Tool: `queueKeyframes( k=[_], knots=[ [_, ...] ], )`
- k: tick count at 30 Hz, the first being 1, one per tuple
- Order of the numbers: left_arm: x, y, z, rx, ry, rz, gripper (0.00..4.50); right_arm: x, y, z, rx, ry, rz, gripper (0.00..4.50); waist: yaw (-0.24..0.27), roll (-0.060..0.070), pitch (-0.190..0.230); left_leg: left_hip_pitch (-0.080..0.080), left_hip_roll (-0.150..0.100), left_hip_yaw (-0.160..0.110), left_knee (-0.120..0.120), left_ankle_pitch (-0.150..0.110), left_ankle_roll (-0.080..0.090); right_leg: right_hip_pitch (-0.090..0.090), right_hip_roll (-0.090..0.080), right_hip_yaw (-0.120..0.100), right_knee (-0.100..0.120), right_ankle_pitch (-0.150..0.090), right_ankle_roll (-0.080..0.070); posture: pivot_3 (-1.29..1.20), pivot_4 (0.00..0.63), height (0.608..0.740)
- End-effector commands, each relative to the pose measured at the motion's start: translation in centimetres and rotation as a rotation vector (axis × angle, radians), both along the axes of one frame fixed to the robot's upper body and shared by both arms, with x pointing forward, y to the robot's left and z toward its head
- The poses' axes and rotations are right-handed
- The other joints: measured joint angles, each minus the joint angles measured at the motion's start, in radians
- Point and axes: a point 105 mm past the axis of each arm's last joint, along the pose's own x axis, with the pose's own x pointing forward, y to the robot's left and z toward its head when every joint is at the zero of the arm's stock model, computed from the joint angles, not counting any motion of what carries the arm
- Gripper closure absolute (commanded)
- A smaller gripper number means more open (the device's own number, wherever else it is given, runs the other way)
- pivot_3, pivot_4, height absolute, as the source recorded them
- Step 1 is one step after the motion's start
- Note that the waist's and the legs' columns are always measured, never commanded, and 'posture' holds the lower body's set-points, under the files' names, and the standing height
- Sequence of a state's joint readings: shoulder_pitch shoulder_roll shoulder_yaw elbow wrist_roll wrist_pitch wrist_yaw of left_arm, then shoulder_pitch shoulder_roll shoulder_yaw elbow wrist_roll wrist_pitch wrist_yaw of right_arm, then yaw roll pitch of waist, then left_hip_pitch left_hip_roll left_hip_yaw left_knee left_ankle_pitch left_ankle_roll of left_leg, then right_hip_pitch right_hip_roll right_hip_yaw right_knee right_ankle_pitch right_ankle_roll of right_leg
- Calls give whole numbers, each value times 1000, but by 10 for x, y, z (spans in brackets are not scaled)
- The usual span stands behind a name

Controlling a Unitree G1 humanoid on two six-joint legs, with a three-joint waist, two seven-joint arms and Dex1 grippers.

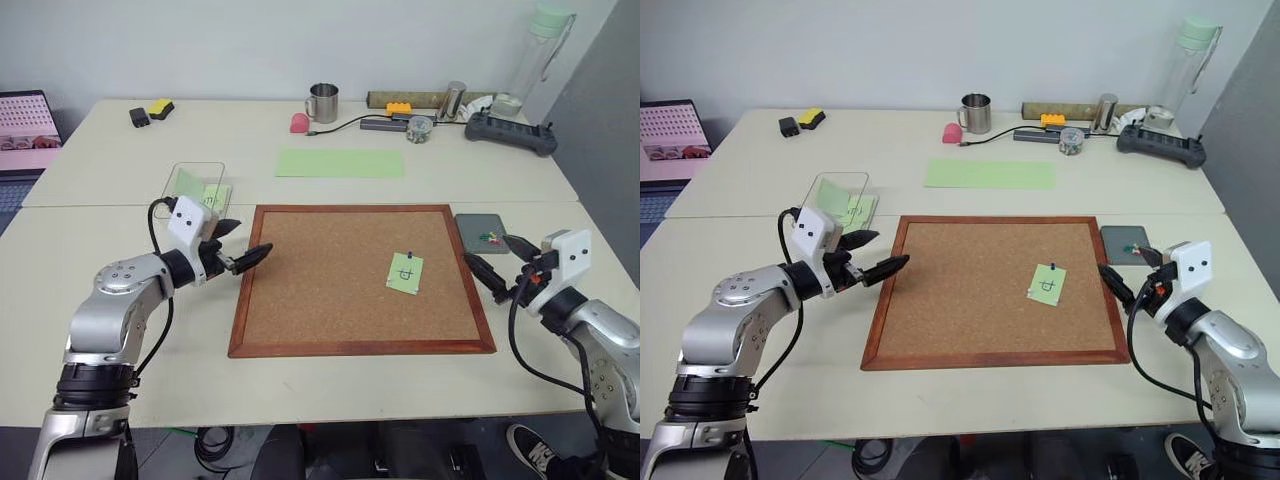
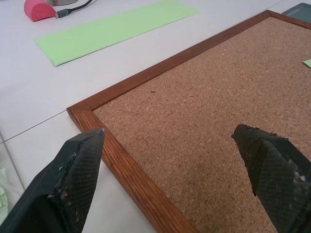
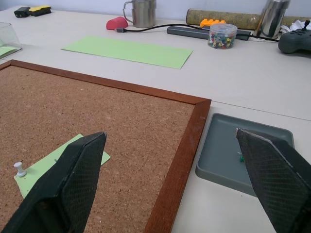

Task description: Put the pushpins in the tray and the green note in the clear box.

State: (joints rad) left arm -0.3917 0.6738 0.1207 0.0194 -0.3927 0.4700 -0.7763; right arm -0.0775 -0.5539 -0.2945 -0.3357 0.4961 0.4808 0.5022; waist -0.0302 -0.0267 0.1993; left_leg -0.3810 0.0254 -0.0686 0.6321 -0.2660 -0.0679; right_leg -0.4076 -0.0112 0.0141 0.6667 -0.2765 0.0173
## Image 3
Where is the black usb cable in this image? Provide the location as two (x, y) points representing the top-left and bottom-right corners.
(115, 23), (280, 43)

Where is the white push pin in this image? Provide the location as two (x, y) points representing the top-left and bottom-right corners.
(13, 162), (28, 178)

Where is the grey plastic tray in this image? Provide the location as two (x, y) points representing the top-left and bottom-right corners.
(195, 113), (295, 198)

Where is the steel tumbler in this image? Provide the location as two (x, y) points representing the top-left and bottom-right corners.
(254, 0), (291, 39)

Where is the mottled olive rolled mat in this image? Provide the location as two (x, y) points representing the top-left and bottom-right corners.
(186, 9), (311, 31)

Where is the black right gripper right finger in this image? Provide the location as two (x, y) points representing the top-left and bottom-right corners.
(235, 128), (311, 233)

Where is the clear jar of push pins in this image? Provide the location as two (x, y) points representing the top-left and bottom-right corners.
(207, 23), (238, 50)

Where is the black small box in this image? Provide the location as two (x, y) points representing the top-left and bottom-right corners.
(14, 7), (31, 18)

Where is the clear plastic container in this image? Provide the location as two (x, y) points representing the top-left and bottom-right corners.
(0, 22), (23, 60)

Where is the wooden framed cork board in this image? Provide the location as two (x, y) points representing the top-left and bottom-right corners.
(0, 59), (212, 233)

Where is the dark grey usb hub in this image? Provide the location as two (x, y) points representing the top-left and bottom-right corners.
(166, 26), (252, 41)

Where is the steel mug with handle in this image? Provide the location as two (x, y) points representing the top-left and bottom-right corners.
(122, 0), (156, 29)

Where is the crumpled white paper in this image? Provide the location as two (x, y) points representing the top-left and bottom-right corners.
(280, 19), (311, 34)

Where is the orange toy building brick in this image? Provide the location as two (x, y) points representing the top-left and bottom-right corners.
(200, 18), (227, 29)

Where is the long green paper sheet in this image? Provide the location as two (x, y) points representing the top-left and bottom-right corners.
(61, 35), (194, 70)

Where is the red rounded plastic object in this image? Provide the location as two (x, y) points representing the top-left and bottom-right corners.
(106, 16), (128, 31)

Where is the small green paper note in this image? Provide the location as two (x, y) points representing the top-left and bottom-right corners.
(14, 133), (111, 200)

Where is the dark grey game controller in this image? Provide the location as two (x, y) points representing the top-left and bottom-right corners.
(277, 20), (311, 54)

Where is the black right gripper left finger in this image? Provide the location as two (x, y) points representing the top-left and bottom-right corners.
(0, 131), (107, 233)

